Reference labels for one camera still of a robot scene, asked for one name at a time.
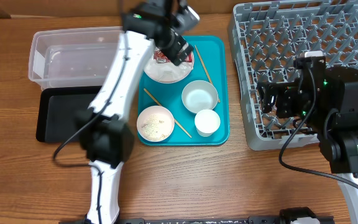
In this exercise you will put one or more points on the grey dishwasher rack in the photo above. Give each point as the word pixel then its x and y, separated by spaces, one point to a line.
pixel 265 37

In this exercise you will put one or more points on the white napkin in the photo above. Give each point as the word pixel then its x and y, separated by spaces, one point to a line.
pixel 167 72

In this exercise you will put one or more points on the teal serving tray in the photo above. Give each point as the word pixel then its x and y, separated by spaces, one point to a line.
pixel 152 93

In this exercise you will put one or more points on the white paper cup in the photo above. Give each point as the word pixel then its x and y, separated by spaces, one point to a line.
pixel 207 122

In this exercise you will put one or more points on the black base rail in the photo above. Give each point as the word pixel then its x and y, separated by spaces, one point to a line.
pixel 297 215

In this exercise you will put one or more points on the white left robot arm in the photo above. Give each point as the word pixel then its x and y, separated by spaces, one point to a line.
pixel 103 131

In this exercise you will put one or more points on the small pink bowl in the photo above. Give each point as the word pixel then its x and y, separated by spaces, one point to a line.
pixel 153 110

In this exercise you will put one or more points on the right wooden chopstick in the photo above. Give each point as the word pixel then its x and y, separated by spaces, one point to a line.
pixel 206 70

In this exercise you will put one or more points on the large pink plate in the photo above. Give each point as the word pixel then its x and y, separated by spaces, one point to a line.
pixel 160 69

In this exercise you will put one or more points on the pile of rice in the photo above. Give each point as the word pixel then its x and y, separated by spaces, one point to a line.
pixel 156 127

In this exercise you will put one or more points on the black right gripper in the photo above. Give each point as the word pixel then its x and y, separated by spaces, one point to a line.
pixel 286 96

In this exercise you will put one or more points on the red snack wrapper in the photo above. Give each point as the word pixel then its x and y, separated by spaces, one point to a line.
pixel 159 57

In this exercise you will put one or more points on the black plastic tray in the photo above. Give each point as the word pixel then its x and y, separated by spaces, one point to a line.
pixel 57 110

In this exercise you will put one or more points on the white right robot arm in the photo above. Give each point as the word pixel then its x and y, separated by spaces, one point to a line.
pixel 326 100

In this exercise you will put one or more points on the grey bowl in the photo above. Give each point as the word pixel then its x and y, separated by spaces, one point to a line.
pixel 199 95

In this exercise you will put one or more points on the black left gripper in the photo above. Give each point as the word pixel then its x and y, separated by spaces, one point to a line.
pixel 171 52

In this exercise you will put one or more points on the clear plastic bin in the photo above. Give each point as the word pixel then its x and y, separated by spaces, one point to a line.
pixel 72 57

